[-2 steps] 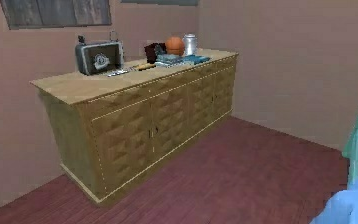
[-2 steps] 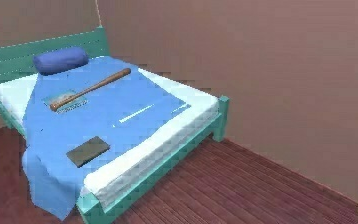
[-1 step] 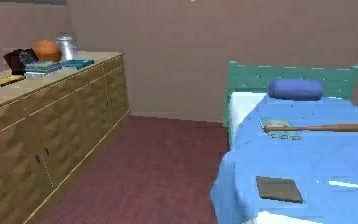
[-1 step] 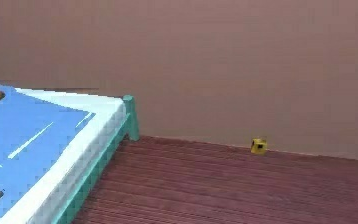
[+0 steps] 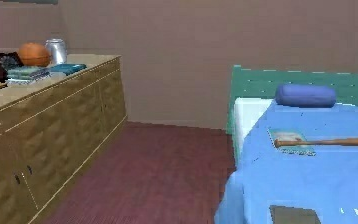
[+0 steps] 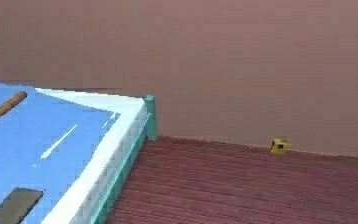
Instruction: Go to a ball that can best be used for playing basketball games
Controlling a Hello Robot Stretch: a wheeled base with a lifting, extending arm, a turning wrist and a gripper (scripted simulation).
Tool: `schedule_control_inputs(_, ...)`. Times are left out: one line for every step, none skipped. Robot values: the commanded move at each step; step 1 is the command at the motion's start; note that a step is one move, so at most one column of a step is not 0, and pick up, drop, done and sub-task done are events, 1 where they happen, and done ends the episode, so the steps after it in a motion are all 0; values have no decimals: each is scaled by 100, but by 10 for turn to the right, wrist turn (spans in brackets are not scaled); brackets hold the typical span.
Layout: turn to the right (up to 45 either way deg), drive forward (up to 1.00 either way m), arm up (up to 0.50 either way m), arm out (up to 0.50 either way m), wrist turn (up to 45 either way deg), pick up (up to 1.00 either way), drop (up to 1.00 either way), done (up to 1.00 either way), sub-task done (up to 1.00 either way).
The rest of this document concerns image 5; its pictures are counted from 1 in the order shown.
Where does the orange basketball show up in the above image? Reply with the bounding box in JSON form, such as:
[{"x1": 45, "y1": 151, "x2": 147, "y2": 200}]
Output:
[{"x1": 17, "y1": 42, "x2": 52, "y2": 68}]

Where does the pale teal-edged book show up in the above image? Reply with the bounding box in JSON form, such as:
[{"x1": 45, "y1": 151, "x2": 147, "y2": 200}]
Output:
[{"x1": 267, "y1": 128, "x2": 317, "y2": 157}]

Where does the teal book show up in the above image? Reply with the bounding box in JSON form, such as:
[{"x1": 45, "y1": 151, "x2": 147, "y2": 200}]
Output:
[{"x1": 48, "y1": 63, "x2": 88, "y2": 77}]

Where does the dark blue pillow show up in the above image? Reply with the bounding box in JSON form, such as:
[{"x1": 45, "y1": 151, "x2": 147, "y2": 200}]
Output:
[{"x1": 274, "y1": 83, "x2": 338, "y2": 109}]

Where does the brown wooden sideboard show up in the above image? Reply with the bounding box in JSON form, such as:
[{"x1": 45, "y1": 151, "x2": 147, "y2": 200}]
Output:
[{"x1": 0, "y1": 53, "x2": 128, "y2": 224}]

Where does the green bed with blue cover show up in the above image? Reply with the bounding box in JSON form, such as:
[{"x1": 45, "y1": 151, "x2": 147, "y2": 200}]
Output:
[{"x1": 214, "y1": 64, "x2": 358, "y2": 224}]

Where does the silver metal canister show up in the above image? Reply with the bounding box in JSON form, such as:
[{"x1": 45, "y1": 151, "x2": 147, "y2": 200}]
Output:
[{"x1": 44, "y1": 38, "x2": 68, "y2": 66}]

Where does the wooden baseball bat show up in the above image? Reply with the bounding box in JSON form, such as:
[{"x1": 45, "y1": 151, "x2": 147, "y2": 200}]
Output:
[{"x1": 273, "y1": 136, "x2": 358, "y2": 149}]

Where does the grey flat rectangular object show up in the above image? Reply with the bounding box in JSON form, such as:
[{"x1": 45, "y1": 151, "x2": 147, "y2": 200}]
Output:
[{"x1": 269, "y1": 204, "x2": 322, "y2": 224}]

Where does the stack of teal books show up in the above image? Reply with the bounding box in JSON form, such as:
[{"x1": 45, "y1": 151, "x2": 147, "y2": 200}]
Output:
[{"x1": 6, "y1": 65, "x2": 52, "y2": 85}]

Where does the dark teal picture frame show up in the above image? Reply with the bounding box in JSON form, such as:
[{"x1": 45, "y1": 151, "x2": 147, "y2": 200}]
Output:
[{"x1": 0, "y1": 0, "x2": 59, "y2": 6}]

